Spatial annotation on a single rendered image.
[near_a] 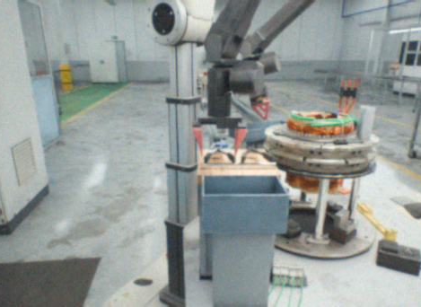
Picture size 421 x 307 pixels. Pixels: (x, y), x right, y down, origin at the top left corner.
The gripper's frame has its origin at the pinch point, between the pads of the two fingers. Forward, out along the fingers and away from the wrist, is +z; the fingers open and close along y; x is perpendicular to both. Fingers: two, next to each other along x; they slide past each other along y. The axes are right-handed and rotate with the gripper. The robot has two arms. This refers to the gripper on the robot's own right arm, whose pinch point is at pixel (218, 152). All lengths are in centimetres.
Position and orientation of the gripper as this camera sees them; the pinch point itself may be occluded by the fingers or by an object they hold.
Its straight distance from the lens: 75.7
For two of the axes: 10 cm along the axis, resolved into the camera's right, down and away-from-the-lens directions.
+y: 10.0, -0.1, 0.4
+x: -0.4, -3.0, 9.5
